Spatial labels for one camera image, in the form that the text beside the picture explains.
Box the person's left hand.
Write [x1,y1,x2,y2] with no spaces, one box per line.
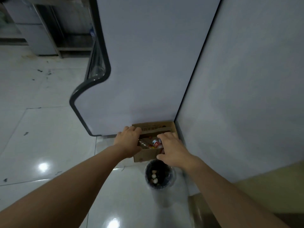
[113,125,143,159]

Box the person's right hand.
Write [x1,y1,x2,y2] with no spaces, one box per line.
[156,131,198,173]

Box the person's right forearm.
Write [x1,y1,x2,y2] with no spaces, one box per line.
[186,158,293,228]

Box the person's left forearm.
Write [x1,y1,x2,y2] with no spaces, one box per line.
[0,144,129,228]

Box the black round trash bin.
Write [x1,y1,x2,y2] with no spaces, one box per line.
[145,160,177,207]

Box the brown cardboard box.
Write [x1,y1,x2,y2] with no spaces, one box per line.
[132,121,179,163]

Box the low grey cabinet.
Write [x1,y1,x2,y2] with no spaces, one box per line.
[3,0,57,56]

